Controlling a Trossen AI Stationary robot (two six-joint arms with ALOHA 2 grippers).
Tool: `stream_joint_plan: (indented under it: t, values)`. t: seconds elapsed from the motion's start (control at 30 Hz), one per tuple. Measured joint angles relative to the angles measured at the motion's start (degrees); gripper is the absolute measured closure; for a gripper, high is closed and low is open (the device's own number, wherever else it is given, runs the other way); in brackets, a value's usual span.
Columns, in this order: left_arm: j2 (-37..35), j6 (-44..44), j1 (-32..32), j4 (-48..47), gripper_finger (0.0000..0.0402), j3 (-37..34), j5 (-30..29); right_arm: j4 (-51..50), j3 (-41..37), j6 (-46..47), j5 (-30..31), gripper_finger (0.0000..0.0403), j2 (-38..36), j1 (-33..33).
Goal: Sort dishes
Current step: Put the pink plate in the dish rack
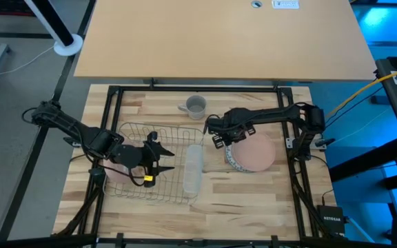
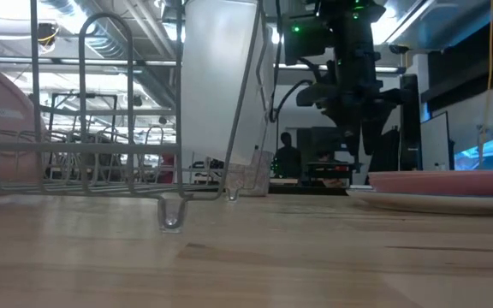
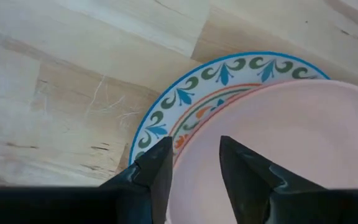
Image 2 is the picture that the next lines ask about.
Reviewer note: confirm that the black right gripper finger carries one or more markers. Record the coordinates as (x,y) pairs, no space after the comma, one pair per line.
(370,137)
(351,139)

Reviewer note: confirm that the plain pink plate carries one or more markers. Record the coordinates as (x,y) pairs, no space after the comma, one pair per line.
(443,183)

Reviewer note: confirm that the person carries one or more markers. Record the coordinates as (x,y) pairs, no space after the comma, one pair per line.
(325,155)
(287,160)

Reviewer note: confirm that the black robot workstation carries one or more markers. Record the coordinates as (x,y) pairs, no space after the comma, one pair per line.
(330,169)

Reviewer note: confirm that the tall black monitor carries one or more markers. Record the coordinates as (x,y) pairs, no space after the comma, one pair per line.
(411,128)

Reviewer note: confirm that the long ceiling light fixture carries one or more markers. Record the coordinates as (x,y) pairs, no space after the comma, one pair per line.
(156,63)
(387,68)

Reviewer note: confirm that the white board panel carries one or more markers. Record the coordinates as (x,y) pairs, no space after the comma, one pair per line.
(435,141)

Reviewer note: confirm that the white plate with patterned rim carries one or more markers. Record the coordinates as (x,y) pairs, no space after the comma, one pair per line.
(435,203)

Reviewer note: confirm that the light speckled mug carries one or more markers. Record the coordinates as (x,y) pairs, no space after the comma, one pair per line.
(260,175)

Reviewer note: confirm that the blue lit screen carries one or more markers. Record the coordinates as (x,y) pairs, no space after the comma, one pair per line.
(486,154)

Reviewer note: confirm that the white plastic utensil caddy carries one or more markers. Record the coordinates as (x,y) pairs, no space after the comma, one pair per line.
(216,85)

